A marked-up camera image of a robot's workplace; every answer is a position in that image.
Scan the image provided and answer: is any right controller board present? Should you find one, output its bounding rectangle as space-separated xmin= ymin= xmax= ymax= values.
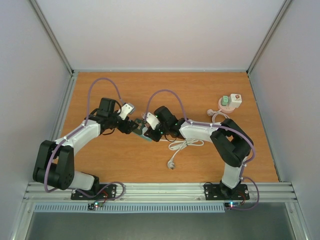
xmin=224 ymin=200 xmax=244 ymax=209

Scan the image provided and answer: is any purple cable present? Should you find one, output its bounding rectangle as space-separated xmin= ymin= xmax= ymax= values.
xmin=43 ymin=77 xmax=126 ymax=202
xmin=144 ymin=89 xmax=261 ymax=213

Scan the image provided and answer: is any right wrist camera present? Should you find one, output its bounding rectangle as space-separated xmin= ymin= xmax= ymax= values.
xmin=143 ymin=112 xmax=160 ymax=130

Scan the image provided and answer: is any aluminium frame rail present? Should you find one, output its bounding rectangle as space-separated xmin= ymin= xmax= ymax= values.
xmin=23 ymin=182 xmax=298 ymax=203

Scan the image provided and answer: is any grey slotted cable duct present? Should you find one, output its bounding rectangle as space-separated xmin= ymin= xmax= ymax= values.
xmin=33 ymin=202 xmax=225 ymax=214

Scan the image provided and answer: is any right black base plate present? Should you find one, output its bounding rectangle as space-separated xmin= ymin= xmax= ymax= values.
xmin=203 ymin=182 xmax=250 ymax=201

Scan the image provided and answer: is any light green plug adapter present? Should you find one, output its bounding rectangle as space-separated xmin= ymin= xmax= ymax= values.
xmin=220 ymin=95 xmax=229 ymax=106

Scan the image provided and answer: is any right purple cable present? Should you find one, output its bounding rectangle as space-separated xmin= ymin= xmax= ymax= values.
xmin=144 ymin=89 xmax=261 ymax=213

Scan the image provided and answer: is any white cube adapter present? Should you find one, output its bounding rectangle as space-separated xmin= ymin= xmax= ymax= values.
xmin=228 ymin=93 xmax=242 ymax=109

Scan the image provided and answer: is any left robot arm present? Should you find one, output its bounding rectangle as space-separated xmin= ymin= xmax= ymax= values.
xmin=32 ymin=98 xmax=138 ymax=199

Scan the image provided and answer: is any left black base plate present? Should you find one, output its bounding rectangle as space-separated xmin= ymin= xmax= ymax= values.
xmin=70 ymin=184 xmax=117 ymax=201

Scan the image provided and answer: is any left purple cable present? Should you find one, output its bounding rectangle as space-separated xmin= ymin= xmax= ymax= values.
xmin=43 ymin=77 xmax=126 ymax=202

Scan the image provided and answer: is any pink round power socket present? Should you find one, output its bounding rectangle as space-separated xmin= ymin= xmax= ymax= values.
xmin=217 ymin=97 xmax=236 ymax=115

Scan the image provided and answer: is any white power strip cord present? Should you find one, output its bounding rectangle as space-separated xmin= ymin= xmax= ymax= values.
xmin=159 ymin=138 xmax=205 ymax=171

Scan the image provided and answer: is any left controller board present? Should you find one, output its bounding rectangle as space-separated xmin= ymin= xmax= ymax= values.
xmin=87 ymin=201 xmax=104 ymax=211

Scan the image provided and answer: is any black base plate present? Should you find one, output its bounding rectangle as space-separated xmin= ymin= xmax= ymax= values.
xmin=70 ymin=184 xmax=117 ymax=201
xmin=203 ymin=182 xmax=250 ymax=201

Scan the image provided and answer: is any controller board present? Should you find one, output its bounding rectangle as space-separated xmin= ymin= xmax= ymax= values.
xmin=224 ymin=200 xmax=244 ymax=209
xmin=87 ymin=201 xmax=104 ymax=211

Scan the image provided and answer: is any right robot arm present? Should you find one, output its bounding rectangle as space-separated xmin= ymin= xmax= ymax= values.
xmin=144 ymin=106 xmax=253 ymax=199

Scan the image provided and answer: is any teal power strip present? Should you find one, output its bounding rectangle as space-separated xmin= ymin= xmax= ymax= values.
xmin=132 ymin=118 xmax=152 ymax=142

